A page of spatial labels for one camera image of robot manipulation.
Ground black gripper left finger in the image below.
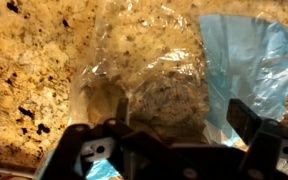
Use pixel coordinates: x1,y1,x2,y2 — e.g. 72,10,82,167
37,98,171,180

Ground brown potato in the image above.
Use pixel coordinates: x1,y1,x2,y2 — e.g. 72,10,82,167
87,71,208,144

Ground blue clear plastic potato bag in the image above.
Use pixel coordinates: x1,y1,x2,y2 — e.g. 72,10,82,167
67,0,288,180

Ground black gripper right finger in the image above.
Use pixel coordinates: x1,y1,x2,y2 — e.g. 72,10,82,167
226,99,288,180

